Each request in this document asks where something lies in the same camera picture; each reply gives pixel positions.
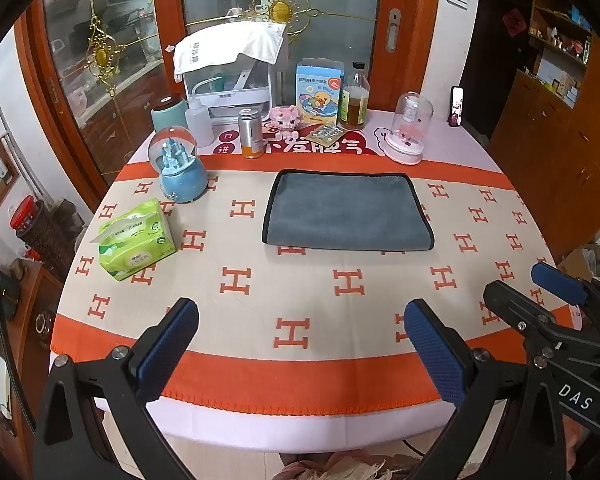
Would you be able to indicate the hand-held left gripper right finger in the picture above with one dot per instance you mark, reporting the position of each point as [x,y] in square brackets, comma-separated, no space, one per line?
[432,355]

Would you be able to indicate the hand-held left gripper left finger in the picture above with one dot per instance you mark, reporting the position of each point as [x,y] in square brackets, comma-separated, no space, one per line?
[170,345]

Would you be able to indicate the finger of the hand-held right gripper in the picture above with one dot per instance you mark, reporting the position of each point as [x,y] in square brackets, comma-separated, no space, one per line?
[517,307]
[557,280]

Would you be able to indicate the grey towel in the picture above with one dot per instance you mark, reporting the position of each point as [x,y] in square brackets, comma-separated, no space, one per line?
[345,210]

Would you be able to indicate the cardboard box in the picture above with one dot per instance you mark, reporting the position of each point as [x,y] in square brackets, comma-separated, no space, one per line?
[577,260]

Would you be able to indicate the green tissue pack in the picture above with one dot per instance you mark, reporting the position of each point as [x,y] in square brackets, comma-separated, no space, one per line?
[135,250]

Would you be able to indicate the wooden cabinet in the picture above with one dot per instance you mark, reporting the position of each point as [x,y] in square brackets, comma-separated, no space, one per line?
[555,170]

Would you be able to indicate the orange patterned blanket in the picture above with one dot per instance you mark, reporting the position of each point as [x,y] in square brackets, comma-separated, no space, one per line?
[300,290]

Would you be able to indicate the blue castle snow globe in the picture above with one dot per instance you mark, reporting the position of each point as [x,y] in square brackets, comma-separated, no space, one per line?
[180,175]

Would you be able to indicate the red lid jar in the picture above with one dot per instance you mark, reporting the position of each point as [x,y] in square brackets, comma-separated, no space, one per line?
[26,220]

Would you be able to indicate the black smartphone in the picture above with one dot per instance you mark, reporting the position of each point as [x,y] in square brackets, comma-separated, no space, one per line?
[456,106]

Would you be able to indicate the pink glass dome ornament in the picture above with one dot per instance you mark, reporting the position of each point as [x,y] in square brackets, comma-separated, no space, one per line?
[409,135]

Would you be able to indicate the white squeeze bottle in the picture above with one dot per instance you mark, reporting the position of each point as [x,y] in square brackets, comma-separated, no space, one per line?
[200,125]

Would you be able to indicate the silver metal can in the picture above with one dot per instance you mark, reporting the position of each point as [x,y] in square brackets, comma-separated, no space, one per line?
[250,132]

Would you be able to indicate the teal cylinder container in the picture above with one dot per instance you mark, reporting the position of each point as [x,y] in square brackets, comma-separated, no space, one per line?
[167,115]

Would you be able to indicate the pill blister pack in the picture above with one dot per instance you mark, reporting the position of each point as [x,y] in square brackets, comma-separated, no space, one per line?
[329,134]

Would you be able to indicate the pink block toy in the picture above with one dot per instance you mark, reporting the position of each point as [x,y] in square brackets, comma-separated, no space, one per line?
[285,119]

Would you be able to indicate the white countertop appliance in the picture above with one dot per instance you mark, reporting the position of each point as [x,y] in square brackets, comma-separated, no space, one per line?
[235,95]

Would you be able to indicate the glass bottle amber liquid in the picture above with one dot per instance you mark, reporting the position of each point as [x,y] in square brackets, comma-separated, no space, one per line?
[355,105]

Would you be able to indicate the blue duck print box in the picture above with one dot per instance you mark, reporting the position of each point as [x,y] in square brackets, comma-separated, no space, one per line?
[320,92]

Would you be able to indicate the gold door ornament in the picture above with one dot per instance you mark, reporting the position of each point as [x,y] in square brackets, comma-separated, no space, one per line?
[279,10]
[101,55]

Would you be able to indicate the white cloth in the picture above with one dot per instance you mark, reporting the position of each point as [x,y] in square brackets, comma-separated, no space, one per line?
[220,47]

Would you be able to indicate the wooden wall shelf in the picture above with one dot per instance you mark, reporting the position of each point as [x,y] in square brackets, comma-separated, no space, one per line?
[560,35]

